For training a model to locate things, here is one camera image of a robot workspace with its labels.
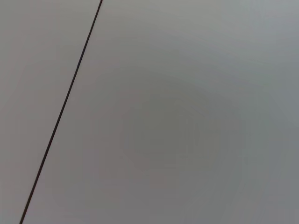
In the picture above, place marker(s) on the thin dark panel seam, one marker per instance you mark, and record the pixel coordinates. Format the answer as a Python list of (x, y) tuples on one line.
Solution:
[(61, 112)]

